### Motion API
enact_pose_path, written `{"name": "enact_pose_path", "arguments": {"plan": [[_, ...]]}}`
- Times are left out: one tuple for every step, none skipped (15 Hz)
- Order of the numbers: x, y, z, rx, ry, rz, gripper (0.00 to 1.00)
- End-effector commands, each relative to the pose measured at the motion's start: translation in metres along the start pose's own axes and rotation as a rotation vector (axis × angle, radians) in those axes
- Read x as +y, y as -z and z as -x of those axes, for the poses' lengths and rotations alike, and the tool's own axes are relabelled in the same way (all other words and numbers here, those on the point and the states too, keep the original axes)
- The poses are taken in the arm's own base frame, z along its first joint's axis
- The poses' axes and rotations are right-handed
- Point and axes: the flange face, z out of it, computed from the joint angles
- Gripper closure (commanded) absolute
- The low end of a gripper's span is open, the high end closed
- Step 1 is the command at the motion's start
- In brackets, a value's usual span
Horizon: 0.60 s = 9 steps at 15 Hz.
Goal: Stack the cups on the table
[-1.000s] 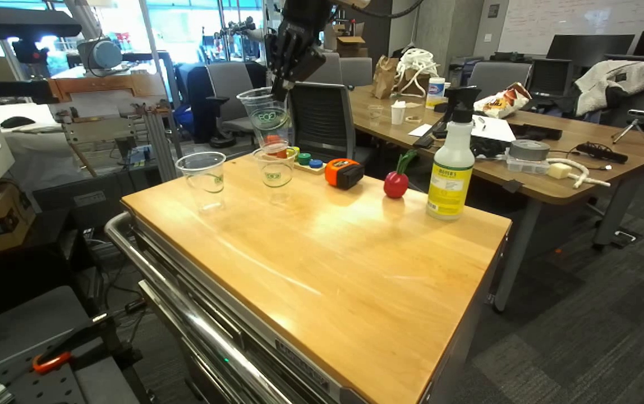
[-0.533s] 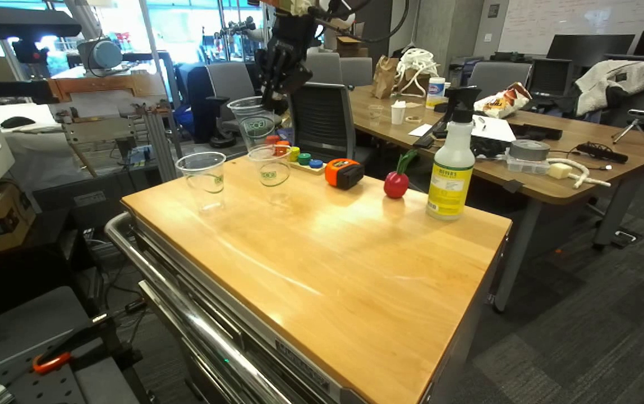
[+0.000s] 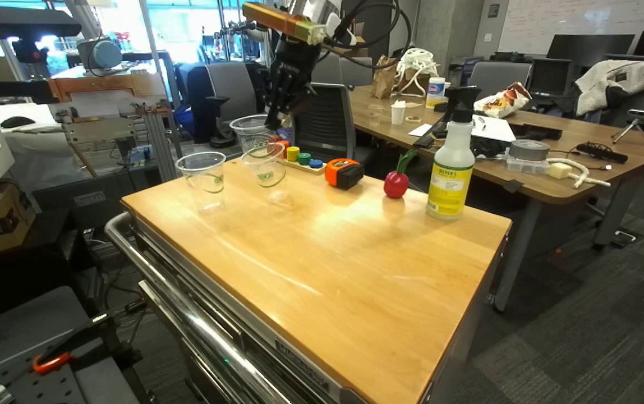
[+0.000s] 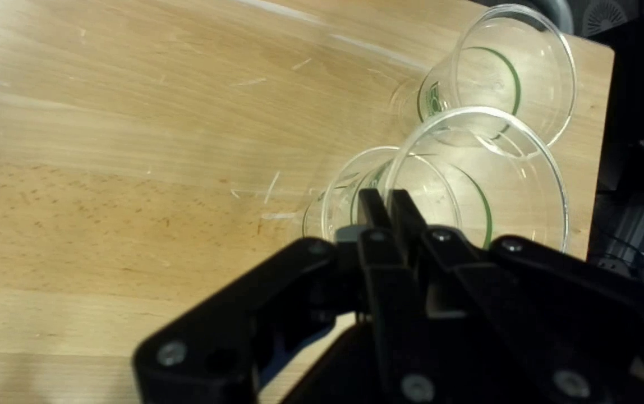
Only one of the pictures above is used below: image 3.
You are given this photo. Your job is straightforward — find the chips bag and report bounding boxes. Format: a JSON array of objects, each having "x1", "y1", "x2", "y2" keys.
[{"x1": 475, "y1": 78, "x2": 535, "y2": 120}]

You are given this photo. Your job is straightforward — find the black mesh office chair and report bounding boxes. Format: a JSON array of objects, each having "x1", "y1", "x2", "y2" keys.
[{"x1": 282, "y1": 78, "x2": 362, "y2": 164}]

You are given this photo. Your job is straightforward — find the orange clamp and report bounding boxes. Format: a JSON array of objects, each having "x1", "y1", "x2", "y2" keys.
[{"x1": 29, "y1": 351, "x2": 71, "y2": 377}]

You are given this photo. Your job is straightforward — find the orange black tape measure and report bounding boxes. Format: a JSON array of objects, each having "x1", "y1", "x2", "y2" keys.
[{"x1": 324, "y1": 156, "x2": 366, "y2": 192}]

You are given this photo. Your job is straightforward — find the white cable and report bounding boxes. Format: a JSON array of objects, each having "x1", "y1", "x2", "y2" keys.
[{"x1": 544, "y1": 156, "x2": 613, "y2": 192}]

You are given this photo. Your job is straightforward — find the metal cart handle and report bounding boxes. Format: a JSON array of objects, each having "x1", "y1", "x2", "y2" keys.
[{"x1": 103, "y1": 212, "x2": 293, "y2": 404}]

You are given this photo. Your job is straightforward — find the brown paper bag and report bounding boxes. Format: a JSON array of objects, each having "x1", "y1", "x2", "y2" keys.
[{"x1": 370, "y1": 54, "x2": 402, "y2": 101}]

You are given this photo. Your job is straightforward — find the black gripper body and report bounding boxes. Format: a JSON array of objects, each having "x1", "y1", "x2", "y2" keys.
[{"x1": 269, "y1": 40, "x2": 324, "y2": 99}]

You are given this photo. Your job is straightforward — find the red pepper toy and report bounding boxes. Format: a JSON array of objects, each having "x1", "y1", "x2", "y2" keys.
[{"x1": 381, "y1": 148, "x2": 420, "y2": 202}]

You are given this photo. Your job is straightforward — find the small black computer monitor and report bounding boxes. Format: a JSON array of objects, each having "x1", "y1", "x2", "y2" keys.
[{"x1": 528, "y1": 56, "x2": 577, "y2": 99}]

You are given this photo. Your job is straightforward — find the small white cup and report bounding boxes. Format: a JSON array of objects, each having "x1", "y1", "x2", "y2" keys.
[{"x1": 388, "y1": 99, "x2": 408, "y2": 128}]

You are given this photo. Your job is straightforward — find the white paper sheet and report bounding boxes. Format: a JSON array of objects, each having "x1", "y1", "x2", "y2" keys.
[{"x1": 468, "y1": 113, "x2": 518, "y2": 145}]

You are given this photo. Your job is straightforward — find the black remote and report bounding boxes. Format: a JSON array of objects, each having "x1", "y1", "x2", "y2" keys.
[{"x1": 574, "y1": 140, "x2": 631, "y2": 167}]

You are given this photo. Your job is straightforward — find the white spray bottle yellow label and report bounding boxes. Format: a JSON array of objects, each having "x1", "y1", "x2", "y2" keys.
[{"x1": 425, "y1": 83, "x2": 483, "y2": 223}]

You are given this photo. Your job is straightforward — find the clear plastic cup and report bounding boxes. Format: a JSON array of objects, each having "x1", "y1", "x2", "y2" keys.
[
  {"x1": 227, "y1": 113, "x2": 271, "y2": 156},
  {"x1": 172, "y1": 148, "x2": 229, "y2": 213},
  {"x1": 241, "y1": 142, "x2": 290, "y2": 206}
]

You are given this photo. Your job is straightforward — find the grey round device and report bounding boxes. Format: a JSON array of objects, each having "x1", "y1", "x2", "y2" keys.
[{"x1": 77, "y1": 37, "x2": 125, "y2": 75}]

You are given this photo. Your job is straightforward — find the white rope bundle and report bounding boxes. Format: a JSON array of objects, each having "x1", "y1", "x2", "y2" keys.
[{"x1": 394, "y1": 45, "x2": 440, "y2": 96}]

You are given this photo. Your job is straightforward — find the white wipes canister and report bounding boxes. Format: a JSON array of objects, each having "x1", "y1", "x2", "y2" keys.
[{"x1": 425, "y1": 75, "x2": 449, "y2": 111}]

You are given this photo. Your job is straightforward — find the long wooden office desk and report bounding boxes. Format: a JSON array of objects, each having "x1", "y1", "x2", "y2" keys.
[{"x1": 347, "y1": 83, "x2": 644, "y2": 316}]

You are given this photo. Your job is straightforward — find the white jacket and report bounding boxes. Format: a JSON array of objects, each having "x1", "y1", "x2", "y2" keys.
[{"x1": 574, "y1": 56, "x2": 644, "y2": 120}]

